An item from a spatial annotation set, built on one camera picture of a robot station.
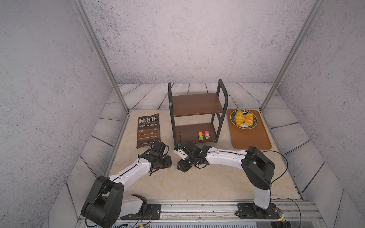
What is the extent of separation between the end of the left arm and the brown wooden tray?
0.49 m

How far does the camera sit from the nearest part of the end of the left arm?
0.63 meters

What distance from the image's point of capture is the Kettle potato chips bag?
3.40 ft

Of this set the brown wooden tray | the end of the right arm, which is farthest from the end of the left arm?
the brown wooden tray

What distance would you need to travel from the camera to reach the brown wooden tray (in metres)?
1.04

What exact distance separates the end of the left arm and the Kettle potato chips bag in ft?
0.87

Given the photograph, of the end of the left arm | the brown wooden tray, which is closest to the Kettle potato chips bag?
the end of the left arm
